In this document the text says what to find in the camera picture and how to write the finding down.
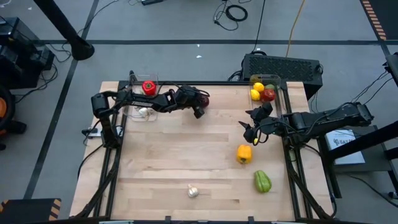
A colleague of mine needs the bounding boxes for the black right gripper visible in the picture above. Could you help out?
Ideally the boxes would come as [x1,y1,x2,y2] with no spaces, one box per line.
[238,101,293,144]

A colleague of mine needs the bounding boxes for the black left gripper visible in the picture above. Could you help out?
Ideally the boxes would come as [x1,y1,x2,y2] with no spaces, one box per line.
[172,86,210,119]

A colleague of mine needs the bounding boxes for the yellow bell pepper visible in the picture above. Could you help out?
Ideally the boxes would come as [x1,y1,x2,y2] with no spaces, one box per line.
[236,144,253,165]

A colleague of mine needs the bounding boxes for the red bell pepper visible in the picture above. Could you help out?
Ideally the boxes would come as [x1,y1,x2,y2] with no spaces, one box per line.
[142,80,157,96]

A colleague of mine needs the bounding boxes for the clear plastic bin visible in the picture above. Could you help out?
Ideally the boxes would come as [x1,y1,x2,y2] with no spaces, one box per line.
[248,74,282,121]
[124,73,159,123]

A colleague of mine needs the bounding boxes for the black perforated computer case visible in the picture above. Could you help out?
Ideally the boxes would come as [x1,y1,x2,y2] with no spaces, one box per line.
[241,53,324,101]

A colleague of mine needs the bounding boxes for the green chayote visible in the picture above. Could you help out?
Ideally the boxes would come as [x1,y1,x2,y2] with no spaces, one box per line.
[254,170,273,194]

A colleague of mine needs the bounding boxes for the small black connector box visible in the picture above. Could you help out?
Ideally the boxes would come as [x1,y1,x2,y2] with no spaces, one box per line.
[81,126,103,138]

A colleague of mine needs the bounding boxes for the black metal stand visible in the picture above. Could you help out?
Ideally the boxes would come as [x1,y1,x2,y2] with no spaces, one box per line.
[317,119,398,200]

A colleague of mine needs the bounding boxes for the black stand pole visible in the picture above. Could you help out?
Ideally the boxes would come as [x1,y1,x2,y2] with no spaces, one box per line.
[33,0,96,62]

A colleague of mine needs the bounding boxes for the black mat striped edge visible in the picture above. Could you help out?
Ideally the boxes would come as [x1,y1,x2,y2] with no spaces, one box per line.
[360,0,398,41]

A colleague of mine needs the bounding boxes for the black equipment rack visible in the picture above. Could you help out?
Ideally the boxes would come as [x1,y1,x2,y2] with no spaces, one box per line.
[0,17,58,91]

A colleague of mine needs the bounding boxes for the black and orange wheel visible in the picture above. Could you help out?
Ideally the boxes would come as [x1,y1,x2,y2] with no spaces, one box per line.
[0,85,27,150]

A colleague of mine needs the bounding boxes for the black box hazard stripes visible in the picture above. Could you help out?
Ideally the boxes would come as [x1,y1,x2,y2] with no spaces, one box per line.
[0,198,62,224]

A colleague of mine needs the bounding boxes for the black metal table frame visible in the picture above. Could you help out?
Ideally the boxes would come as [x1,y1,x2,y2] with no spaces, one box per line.
[73,70,340,224]

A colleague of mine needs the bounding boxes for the coiled black cable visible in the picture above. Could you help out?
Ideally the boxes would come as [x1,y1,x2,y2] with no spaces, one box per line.
[213,0,249,32]

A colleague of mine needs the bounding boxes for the long thin black cable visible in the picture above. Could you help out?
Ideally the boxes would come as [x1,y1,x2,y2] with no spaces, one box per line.
[251,0,267,54]

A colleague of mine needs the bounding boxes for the long yellow cable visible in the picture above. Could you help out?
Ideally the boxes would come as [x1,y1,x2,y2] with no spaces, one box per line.
[285,0,307,58]

